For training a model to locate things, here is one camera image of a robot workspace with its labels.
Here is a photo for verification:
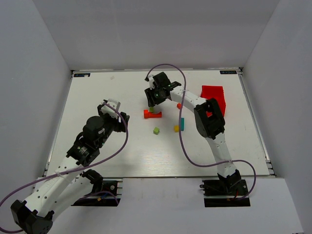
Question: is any red rectangular wood block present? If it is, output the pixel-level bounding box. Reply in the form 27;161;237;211
143;109;150;119

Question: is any red arch wood block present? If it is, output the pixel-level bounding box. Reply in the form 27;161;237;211
149;112;162;118

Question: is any green wood cube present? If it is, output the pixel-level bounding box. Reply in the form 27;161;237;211
153;127;160;135

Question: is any red plastic bin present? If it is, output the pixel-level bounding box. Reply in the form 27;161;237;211
200;85;226;117

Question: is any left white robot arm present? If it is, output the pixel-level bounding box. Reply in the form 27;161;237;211
11;99;130;234

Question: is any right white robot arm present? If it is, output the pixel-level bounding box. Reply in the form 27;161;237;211
144;72;241;193

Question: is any teal flat wood block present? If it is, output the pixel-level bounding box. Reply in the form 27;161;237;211
180;117;185;131

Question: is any left blue table sticker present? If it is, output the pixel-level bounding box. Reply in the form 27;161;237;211
73;73;91;77

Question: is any blue table sticker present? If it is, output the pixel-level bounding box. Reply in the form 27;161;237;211
73;73;91;77
220;70;237;75

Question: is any right blue table sticker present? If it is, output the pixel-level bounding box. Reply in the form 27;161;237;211
220;70;237;75

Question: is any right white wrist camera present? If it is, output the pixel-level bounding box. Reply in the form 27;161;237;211
144;75;156;90

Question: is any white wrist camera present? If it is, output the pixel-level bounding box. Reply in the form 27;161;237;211
100;98;120;118
144;75;156;90

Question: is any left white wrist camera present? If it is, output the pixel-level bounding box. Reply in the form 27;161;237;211
100;98;120;118

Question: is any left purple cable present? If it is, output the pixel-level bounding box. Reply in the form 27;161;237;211
0;101;129;231

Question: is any purple cable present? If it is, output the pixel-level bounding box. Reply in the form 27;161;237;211
145;63;256;201
0;101;129;231

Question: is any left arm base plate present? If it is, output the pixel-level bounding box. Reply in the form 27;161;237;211
72;179;123;207

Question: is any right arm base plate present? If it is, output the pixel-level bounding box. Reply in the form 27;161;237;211
199;179;251;208

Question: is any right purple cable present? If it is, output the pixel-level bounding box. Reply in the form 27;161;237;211
145;63;256;201

